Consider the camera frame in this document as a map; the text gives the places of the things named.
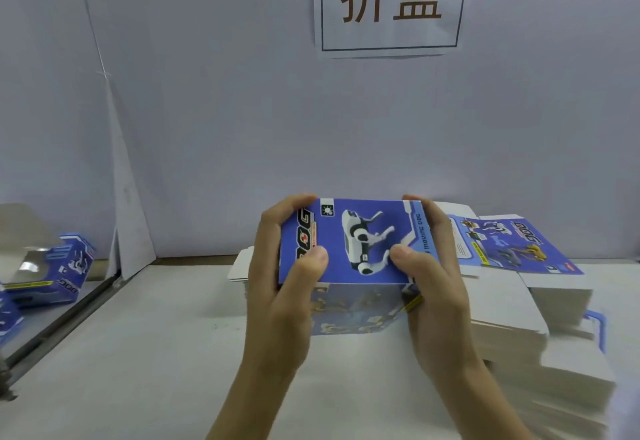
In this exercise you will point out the pile of blue boxes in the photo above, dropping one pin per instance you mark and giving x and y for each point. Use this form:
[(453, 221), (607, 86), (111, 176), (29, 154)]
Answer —
[(55, 270)]

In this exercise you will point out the person's left hand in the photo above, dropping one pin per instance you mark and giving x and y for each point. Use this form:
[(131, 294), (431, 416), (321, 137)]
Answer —
[(280, 320)]

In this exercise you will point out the blue dog-print cardboard box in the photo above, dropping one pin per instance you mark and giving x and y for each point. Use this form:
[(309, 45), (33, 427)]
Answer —
[(345, 244)]

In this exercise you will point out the person's right hand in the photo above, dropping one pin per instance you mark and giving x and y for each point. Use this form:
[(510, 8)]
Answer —
[(440, 305)]

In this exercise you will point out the person's right forearm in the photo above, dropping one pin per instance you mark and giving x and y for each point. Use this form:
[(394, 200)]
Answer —
[(485, 410)]

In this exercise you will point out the white paper wall sign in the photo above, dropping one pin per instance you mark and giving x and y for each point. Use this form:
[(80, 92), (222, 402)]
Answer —
[(390, 42)]

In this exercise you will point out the person's left forearm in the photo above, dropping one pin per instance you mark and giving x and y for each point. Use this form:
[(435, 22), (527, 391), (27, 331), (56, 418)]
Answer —
[(250, 410)]

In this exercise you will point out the stack of boxes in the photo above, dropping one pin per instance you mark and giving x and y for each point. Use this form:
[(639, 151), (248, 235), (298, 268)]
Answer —
[(240, 270), (520, 305)]

